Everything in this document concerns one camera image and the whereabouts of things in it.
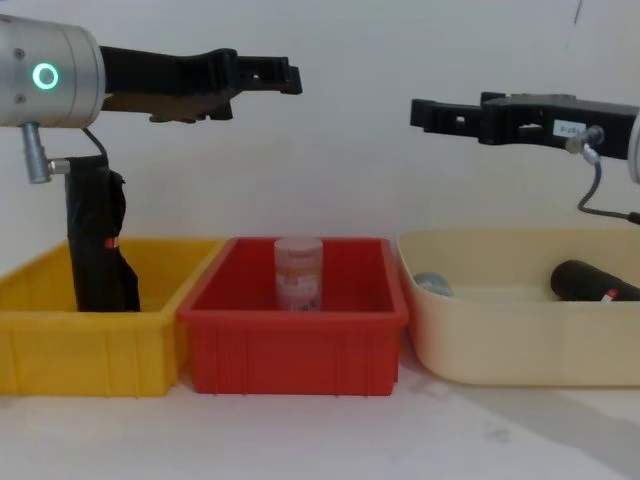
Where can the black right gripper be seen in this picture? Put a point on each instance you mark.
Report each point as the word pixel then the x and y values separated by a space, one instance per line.
pixel 530 120

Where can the cream plastic tub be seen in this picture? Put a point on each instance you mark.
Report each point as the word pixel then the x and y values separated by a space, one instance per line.
pixel 510 345

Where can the small grey-blue object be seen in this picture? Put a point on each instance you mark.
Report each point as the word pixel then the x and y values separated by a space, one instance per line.
pixel 434 285

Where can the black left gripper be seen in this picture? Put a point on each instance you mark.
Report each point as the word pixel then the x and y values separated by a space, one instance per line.
pixel 170 75

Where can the clear jar with pink label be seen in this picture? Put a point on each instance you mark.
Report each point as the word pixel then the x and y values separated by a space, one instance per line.
pixel 298 275

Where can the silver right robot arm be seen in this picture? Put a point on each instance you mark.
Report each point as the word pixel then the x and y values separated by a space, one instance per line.
pixel 635 150

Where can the yellow plastic bin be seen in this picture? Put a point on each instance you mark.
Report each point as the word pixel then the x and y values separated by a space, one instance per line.
pixel 90 350

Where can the red plastic bin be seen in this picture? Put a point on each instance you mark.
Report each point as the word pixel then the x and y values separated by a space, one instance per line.
pixel 290 350

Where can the black bottle with red label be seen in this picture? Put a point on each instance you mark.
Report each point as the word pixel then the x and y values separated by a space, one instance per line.
pixel 585 282

